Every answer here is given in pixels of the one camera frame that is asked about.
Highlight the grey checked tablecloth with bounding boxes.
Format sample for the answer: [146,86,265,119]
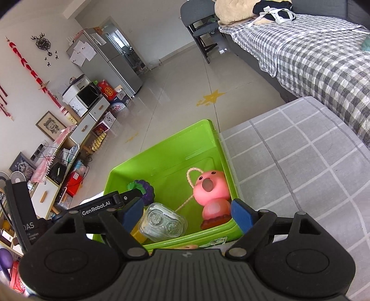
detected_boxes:
[221,97,369,300]

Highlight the teal patterned cushion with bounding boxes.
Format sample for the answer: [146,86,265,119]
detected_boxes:
[361,35,370,52]

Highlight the red gift box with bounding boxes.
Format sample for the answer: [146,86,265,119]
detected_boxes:
[97,80,117,102]

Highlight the dark grey sofa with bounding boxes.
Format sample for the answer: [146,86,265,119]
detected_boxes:
[224,1,369,106]

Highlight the beige blanket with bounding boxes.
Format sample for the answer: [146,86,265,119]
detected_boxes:
[214,0,259,26]

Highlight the purple toy grapes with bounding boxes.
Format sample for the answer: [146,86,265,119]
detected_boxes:
[127,179,155,206]

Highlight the white printer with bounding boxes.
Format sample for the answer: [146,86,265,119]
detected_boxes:
[62,74,90,102]

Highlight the white tv cabinet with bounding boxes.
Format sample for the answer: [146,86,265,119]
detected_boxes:
[31,97,110,218]

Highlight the orange yellow toy bowl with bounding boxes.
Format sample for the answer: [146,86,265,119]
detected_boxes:
[130,209,147,244]

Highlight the green plastic cookie box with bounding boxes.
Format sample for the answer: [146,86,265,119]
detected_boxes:
[104,119,242,251]

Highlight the black white garment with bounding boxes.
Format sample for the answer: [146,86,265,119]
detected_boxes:
[252,1,296,24]

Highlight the silver refrigerator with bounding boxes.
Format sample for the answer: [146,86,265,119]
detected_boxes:
[66,28,143,98]

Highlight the red hanging wall decoration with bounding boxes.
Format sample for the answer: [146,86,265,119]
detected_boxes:
[6,38,62,109]

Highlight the clear plastic case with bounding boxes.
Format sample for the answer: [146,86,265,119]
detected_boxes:
[139,203,188,242]

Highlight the pink pig toy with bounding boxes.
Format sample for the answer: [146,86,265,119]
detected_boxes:
[186,167,231,230]

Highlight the black antler wall clock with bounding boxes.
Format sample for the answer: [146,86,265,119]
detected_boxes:
[31,33,53,56]

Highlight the grey dining chair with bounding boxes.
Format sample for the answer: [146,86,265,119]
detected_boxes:
[180,0,228,64]

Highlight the black microwave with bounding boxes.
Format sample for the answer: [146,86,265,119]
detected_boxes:
[77,82,102,109]

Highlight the framed cartoon picture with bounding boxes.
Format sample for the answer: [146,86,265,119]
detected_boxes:
[36,111,66,141]

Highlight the grey plaid sofa cover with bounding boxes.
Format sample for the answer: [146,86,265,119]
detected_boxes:
[220,14,369,145]

